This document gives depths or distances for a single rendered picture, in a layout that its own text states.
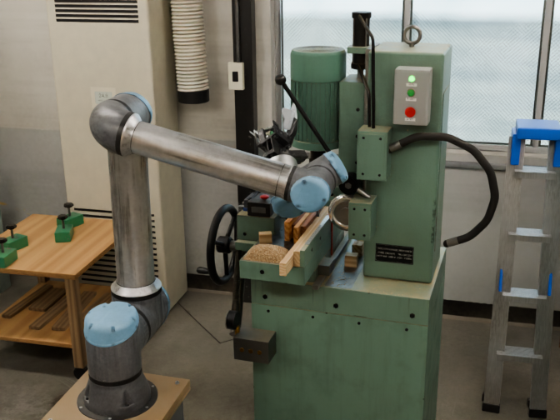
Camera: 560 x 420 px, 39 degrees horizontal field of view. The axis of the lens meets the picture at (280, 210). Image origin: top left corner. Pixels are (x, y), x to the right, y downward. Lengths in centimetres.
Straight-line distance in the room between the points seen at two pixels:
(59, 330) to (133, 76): 121
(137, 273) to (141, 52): 166
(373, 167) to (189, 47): 166
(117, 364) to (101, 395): 11
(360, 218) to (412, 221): 17
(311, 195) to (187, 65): 198
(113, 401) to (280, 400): 67
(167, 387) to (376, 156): 92
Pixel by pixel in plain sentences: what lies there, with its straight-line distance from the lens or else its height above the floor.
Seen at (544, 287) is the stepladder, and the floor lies 54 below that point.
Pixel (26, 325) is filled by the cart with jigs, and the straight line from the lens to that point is 379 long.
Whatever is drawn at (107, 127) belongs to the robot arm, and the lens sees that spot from 203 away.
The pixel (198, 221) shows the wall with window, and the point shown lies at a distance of 420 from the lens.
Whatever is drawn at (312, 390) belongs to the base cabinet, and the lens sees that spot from 267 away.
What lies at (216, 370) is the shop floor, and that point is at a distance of 361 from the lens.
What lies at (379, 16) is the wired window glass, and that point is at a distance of 380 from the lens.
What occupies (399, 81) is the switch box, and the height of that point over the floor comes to 145.
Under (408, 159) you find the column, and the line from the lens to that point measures 239.
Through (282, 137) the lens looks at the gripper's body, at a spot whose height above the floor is 130.
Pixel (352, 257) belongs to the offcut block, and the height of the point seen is 84.
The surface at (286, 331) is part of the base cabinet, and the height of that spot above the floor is 62.
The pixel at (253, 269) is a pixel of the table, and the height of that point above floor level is 87.
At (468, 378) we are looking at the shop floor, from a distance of 361.
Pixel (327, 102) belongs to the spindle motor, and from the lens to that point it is 245.
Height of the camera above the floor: 185
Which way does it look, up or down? 19 degrees down
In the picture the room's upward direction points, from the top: 1 degrees counter-clockwise
